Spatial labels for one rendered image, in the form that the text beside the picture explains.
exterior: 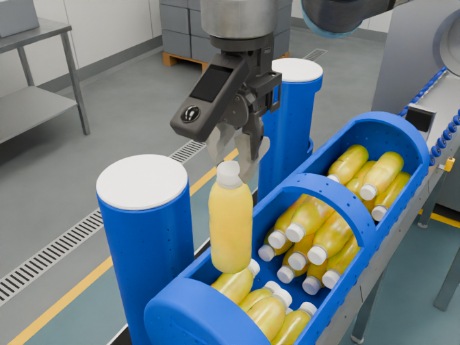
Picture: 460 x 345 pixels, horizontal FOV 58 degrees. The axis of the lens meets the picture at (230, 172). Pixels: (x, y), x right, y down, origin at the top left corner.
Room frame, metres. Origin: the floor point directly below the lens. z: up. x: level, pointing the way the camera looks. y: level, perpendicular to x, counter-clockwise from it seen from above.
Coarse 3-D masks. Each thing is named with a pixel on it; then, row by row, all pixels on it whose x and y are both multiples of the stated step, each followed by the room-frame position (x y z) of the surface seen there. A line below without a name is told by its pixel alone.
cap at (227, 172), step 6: (222, 162) 0.51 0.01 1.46; (228, 162) 0.51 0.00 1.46; (234, 162) 0.51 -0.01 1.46; (222, 168) 0.49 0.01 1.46; (228, 168) 0.49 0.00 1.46; (234, 168) 0.49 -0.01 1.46; (222, 174) 0.48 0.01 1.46; (228, 174) 0.48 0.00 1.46; (234, 174) 0.48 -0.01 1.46; (222, 180) 0.48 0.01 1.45; (228, 180) 0.48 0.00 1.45; (234, 180) 0.48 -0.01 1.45; (240, 180) 0.48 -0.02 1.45
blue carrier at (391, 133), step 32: (352, 128) 1.15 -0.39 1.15; (384, 128) 1.09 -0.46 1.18; (320, 160) 1.06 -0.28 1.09; (416, 160) 1.02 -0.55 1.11; (288, 192) 0.91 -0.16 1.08; (320, 192) 0.72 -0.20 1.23; (352, 192) 0.74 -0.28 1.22; (256, 224) 0.78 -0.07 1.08; (352, 224) 0.66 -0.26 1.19; (384, 224) 0.73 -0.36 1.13; (256, 256) 0.74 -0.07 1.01; (192, 288) 0.46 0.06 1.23; (256, 288) 0.67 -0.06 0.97; (288, 288) 0.68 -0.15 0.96; (160, 320) 0.45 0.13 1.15; (192, 320) 0.40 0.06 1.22; (224, 320) 0.40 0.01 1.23; (320, 320) 0.47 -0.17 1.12
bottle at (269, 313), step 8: (272, 296) 0.53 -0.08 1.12; (280, 296) 0.52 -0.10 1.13; (256, 304) 0.50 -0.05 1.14; (264, 304) 0.49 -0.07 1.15; (272, 304) 0.49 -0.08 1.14; (280, 304) 0.50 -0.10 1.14; (248, 312) 0.48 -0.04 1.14; (256, 312) 0.47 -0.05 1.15; (264, 312) 0.47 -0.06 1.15; (272, 312) 0.48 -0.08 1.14; (280, 312) 0.48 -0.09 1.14; (256, 320) 0.46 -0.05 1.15; (264, 320) 0.46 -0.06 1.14; (272, 320) 0.46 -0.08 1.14; (280, 320) 0.47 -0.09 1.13; (264, 328) 0.45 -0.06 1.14; (272, 328) 0.45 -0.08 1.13; (280, 328) 0.46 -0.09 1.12; (272, 336) 0.44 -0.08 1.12
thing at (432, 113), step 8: (408, 112) 1.42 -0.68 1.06; (416, 112) 1.41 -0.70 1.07; (424, 112) 1.39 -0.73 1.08; (432, 112) 1.39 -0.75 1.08; (408, 120) 1.42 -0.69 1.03; (416, 120) 1.40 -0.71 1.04; (424, 120) 1.38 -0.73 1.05; (432, 120) 1.38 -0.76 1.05; (416, 128) 1.40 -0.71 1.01; (424, 128) 1.38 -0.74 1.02; (424, 136) 1.39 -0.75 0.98
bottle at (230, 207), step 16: (224, 192) 0.48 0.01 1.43; (240, 192) 0.48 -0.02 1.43; (208, 208) 0.49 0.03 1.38; (224, 208) 0.47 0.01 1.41; (240, 208) 0.47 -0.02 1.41; (224, 224) 0.46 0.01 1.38; (240, 224) 0.46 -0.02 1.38; (224, 240) 0.46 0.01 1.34; (240, 240) 0.47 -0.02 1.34; (224, 256) 0.46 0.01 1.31; (240, 256) 0.47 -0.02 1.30
